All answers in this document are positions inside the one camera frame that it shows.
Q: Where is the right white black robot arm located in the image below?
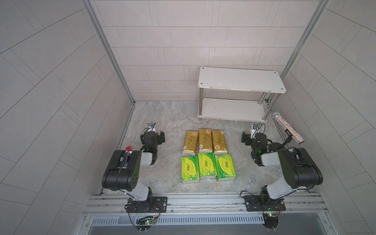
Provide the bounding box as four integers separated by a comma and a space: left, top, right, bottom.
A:
241, 129, 323, 212

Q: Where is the aluminium rail frame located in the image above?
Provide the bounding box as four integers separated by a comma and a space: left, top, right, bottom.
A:
83, 192, 328, 216

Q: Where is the green tissue pack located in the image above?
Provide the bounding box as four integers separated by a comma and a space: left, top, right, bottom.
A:
198, 153, 217, 179
215, 154, 237, 182
181, 156, 200, 184

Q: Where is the left circuit board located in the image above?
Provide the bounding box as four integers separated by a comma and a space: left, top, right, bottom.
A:
136, 216, 158, 233

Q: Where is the circuit board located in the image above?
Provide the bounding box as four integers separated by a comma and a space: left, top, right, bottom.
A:
262, 213, 279, 230
136, 216, 158, 233

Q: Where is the sparkly tube on black stand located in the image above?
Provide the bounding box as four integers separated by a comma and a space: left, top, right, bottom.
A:
268, 111, 305, 152

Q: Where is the right circuit board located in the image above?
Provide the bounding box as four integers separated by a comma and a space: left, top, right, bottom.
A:
262, 213, 279, 230

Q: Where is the white two-tier shelf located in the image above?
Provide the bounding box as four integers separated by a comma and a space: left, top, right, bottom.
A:
197, 67, 286, 123

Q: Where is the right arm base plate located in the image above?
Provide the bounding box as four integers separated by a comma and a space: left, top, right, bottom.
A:
243, 195, 286, 212

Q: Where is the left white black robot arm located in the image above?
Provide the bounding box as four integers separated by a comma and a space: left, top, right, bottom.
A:
102, 129, 165, 213

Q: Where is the gold tissue pack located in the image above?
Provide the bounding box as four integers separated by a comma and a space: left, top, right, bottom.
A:
182, 130, 198, 157
198, 129, 213, 153
212, 130, 228, 155

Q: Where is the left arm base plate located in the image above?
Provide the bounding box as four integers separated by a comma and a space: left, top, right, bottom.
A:
125, 196, 168, 213

